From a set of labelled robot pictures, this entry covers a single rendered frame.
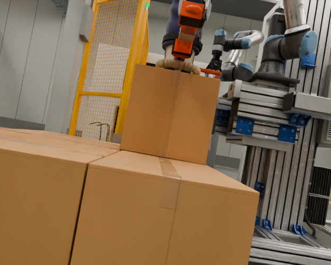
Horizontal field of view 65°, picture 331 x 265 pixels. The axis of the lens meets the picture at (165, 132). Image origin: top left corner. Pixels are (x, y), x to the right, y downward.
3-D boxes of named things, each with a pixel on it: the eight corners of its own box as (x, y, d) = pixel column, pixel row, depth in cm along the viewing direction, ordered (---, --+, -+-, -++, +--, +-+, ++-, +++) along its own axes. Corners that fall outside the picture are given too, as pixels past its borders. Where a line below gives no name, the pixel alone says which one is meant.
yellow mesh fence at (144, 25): (122, 172, 418) (145, 43, 424) (127, 173, 418) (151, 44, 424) (109, 185, 301) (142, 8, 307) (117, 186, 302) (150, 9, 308)
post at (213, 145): (197, 212, 247) (215, 109, 250) (204, 214, 247) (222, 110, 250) (198, 215, 240) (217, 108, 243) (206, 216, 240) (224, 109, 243)
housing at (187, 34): (177, 39, 109) (179, 29, 109) (193, 42, 109) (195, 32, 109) (178, 32, 102) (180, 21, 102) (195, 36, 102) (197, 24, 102)
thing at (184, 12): (177, 24, 96) (180, 11, 96) (197, 29, 96) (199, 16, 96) (179, 14, 87) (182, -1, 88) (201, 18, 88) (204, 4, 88)
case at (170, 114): (132, 145, 178) (143, 88, 179) (190, 156, 179) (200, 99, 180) (119, 149, 118) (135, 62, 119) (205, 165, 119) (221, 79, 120)
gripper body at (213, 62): (210, 66, 175) (213, 49, 175) (207, 70, 184) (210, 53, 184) (221, 68, 175) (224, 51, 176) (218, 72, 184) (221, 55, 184)
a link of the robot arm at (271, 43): (269, 67, 150) (272, 44, 150) (291, 63, 139) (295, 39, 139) (256, 60, 143) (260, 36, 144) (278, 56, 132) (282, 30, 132)
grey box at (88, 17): (84, 41, 269) (89, 13, 270) (89, 42, 269) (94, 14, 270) (79, 34, 249) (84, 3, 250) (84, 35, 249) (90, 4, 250)
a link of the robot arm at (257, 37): (268, 43, 213) (248, 52, 178) (255, 44, 220) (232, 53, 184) (269, 28, 209) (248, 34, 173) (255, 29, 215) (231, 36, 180)
